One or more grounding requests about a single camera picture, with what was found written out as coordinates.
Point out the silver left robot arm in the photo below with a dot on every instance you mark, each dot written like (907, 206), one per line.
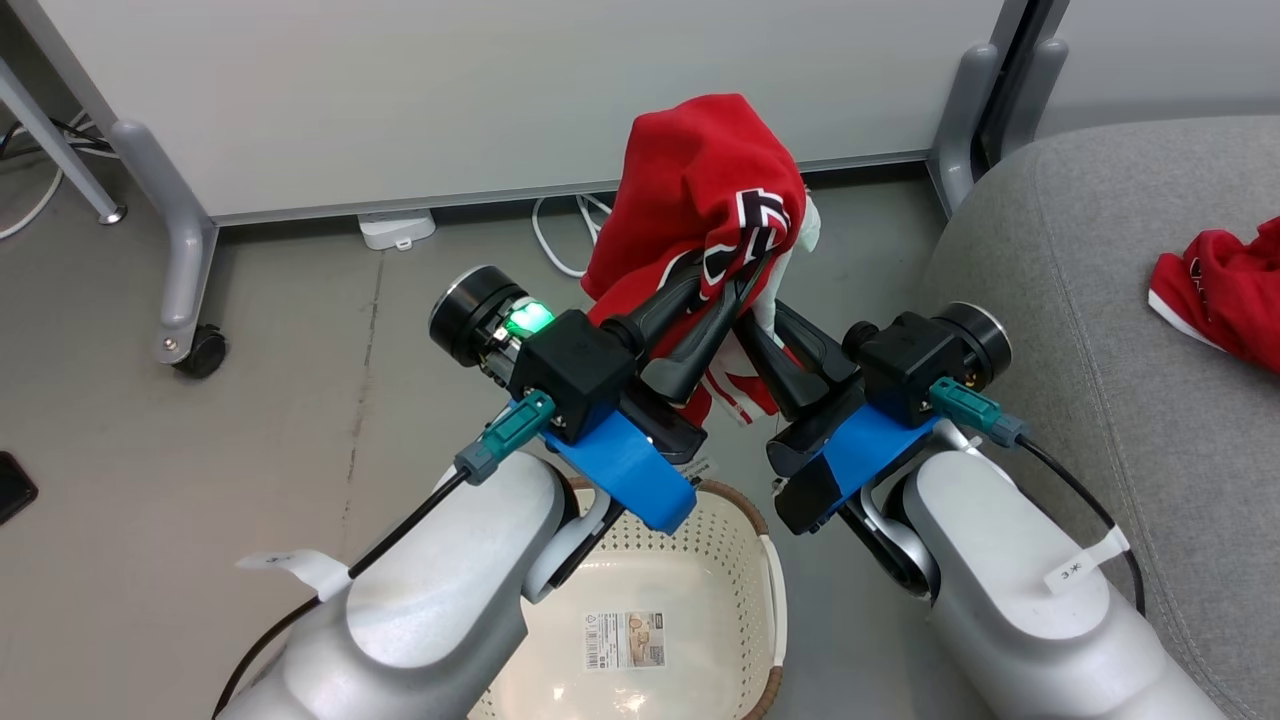
(440, 600)

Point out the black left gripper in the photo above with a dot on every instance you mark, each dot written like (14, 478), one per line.
(475, 315)

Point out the grey foot of narrow partition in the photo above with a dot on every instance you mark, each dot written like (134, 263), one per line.
(1035, 90)

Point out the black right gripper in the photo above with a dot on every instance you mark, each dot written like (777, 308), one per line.
(805, 470)

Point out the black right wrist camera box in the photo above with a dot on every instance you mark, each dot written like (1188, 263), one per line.
(905, 360)

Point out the grey partition foot without caster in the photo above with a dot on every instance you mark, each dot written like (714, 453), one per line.
(965, 120)

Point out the grey partition foot with caster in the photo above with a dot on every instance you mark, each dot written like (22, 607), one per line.
(185, 260)

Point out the white power strip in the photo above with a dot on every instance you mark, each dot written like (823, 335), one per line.
(397, 229)

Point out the cream perforated laundry basket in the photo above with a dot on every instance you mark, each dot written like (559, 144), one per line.
(690, 560)

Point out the red cloth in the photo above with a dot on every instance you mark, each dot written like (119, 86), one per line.
(1230, 290)

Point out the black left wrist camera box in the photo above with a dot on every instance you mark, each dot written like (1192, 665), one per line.
(575, 365)

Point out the large white partition panel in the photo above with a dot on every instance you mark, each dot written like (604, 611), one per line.
(500, 90)

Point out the blue left camera bracket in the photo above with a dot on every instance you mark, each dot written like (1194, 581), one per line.
(625, 470)

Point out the red jersey with striped trim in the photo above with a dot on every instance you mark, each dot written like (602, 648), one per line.
(690, 170)

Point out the flat black floor object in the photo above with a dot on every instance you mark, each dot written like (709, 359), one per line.
(14, 488)

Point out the barcode sticker label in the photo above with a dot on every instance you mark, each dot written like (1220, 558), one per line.
(625, 640)

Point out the blue right camera bracket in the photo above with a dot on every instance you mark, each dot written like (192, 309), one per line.
(870, 445)

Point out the grey fabric sofa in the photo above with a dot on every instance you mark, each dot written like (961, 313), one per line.
(1080, 300)

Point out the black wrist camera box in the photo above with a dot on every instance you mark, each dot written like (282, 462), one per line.
(905, 360)
(575, 365)

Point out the blue camera bracket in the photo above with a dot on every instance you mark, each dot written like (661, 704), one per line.
(625, 470)
(870, 445)

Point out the grey metal table leg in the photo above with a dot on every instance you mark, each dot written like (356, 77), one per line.
(60, 140)

